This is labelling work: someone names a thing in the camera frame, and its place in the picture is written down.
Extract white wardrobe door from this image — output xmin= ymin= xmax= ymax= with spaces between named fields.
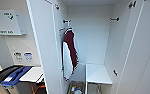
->
xmin=115 ymin=0 xmax=150 ymax=94
xmin=25 ymin=0 xmax=69 ymax=94

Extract maroon and white jacket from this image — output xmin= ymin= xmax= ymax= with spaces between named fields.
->
xmin=61 ymin=28 xmax=81 ymax=82

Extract white wardrobe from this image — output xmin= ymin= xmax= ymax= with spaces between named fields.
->
xmin=25 ymin=0 xmax=150 ymax=94

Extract white orange paper label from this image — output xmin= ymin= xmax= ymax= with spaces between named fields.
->
xmin=58 ymin=27 xmax=67 ymax=35

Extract white clothes hanger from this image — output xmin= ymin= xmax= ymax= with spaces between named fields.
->
xmin=63 ymin=21 xmax=74 ymax=33

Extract black wardrobe hook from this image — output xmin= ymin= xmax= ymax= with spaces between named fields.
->
xmin=109 ymin=16 xmax=121 ymax=22
xmin=62 ymin=19 xmax=73 ymax=25

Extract white inner shelf unit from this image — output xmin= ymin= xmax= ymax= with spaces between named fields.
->
xmin=85 ymin=63 xmax=114 ymax=94

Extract brown cardboard box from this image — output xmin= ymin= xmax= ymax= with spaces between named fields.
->
xmin=66 ymin=80 xmax=86 ymax=94

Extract small green yellow bottle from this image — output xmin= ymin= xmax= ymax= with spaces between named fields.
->
xmin=70 ymin=85 xmax=77 ymax=93

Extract clear plastic bottle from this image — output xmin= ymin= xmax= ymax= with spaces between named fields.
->
xmin=74 ymin=87 xmax=83 ymax=94

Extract white bin lid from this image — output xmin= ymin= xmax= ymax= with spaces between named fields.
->
xmin=20 ymin=66 xmax=46 ymax=85

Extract white first aid box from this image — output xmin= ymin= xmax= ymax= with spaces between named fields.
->
xmin=0 ymin=9 xmax=28 ymax=36

